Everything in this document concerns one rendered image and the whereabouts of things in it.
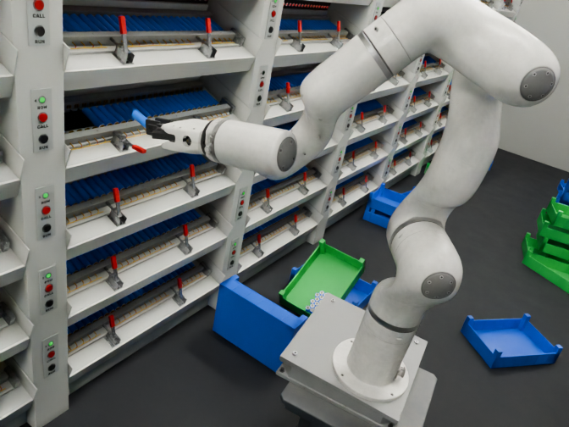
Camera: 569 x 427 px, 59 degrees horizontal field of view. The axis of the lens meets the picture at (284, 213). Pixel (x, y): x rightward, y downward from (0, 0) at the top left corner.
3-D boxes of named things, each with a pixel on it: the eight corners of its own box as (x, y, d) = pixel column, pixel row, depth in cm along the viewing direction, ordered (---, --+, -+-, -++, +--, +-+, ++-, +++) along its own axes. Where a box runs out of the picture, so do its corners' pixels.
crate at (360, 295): (372, 297, 208) (378, 282, 205) (351, 319, 192) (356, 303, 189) (312, 266, 221) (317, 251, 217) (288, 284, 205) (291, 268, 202)
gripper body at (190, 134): (201, 164, 92) (158, 153, 97) (236, 154, 100) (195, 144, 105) (201, 124, 89) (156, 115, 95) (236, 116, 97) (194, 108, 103)
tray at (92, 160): (239, 135, 153) (251, 110, 147) (60, 184, 105) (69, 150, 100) (196, 95, 158) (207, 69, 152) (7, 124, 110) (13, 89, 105)
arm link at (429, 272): (411, 298, 119) (450, 214, 107) (435, 358, 103) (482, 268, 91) (363, 291, 117) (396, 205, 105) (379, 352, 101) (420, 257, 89)
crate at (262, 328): (282, 377, 160) (295, 363, 166) (294, 329, 151) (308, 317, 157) (212, 330, 173) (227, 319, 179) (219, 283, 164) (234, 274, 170)
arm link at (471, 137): (389, 282, 102) (374, 237, 115) (444, 291, 103) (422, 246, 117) (498, 31, 77) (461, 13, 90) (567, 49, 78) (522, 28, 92)
